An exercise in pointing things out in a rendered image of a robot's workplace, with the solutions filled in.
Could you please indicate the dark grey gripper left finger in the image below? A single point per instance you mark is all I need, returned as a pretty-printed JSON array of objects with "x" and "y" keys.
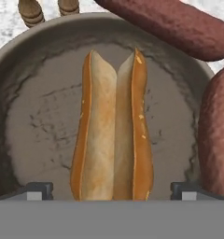
[{"x": 39, "y": 188}]

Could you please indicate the reddish brown sausage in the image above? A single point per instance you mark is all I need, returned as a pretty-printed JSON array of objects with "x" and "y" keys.
[
  {"x": 176, "y": 25},
  {"x": 216, "y": 133}
]

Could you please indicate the turned wooden post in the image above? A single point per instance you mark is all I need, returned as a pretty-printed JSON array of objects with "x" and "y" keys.
[
  {"x": 31, "y": 12},
  {"x": 68, "y": 7}
]

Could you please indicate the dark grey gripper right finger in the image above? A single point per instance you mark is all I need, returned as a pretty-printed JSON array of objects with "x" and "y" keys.
[{"x": 183, "y": 187}]

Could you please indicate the split hot dog bun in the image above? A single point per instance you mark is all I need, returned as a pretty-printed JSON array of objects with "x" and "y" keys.
[{"x": 112, "y": 130}]

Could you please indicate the grey stone plate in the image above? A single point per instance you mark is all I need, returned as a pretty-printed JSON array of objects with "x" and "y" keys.
[{"x": 45, "y": 118}]

